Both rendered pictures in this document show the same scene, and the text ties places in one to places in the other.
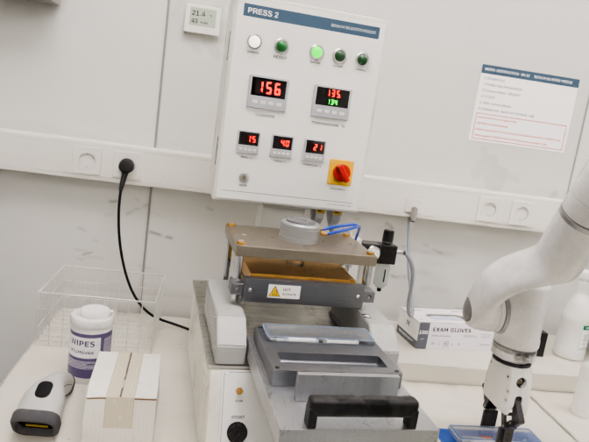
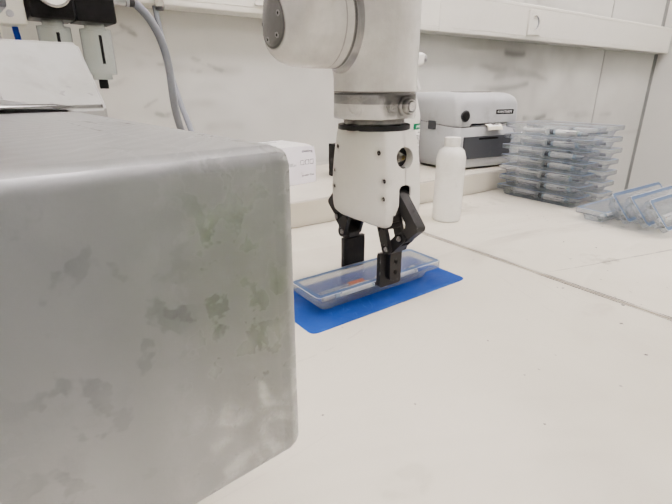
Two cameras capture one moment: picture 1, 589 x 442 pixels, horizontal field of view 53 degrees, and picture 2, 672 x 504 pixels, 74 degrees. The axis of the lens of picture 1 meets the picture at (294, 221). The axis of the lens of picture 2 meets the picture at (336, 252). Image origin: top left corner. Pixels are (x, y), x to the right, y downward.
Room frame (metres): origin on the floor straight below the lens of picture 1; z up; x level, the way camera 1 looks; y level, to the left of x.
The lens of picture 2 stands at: (0.69, -0.22, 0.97)
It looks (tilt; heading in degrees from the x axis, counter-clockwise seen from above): 20 degrees down; 334
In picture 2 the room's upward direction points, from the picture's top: straight up
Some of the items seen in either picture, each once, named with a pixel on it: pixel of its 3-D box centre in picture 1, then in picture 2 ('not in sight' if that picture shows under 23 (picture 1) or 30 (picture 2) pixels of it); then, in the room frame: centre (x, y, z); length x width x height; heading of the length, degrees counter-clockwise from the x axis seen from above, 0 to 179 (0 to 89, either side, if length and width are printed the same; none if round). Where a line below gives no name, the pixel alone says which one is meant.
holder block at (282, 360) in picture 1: (323, 355); not in sight; (0.88, -0.08, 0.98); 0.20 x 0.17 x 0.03; 104
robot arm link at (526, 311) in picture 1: (520, 311); (373, 19); (1.11, -0.46, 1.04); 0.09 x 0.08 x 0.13; 97
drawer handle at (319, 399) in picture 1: (362, 411); not in sight; (0.70, -0.12, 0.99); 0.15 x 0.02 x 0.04; 104
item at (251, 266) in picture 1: (299, 260); not in sight; (1.14, -0.02, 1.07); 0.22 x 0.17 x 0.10; 104
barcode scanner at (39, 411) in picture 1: (49, 393); not in sight; (0.99, 0.40, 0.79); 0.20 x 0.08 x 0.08; 9
